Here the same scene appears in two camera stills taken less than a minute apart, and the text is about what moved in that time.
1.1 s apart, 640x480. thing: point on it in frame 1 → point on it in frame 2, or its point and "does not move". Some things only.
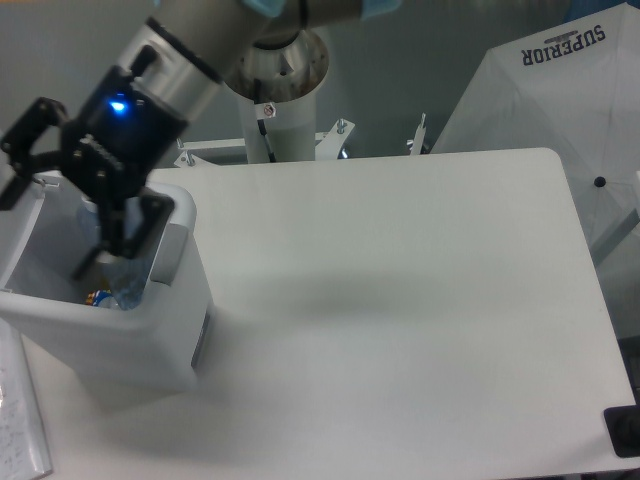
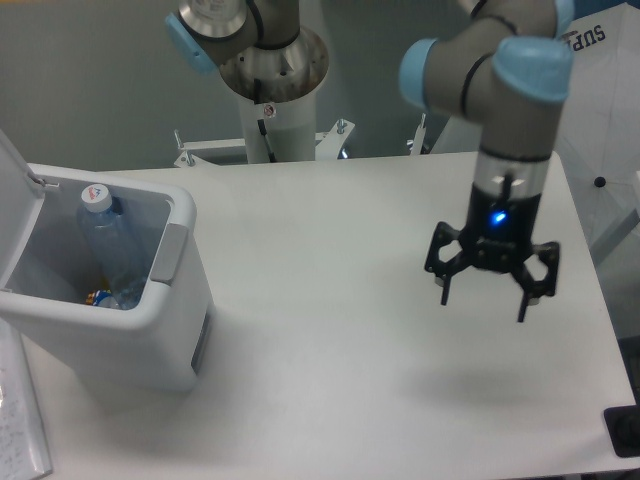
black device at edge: (623, 424) does not move
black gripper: (117, 137) → (498, 233)
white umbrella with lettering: (573, 88) does not move
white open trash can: (107, 349) does not move
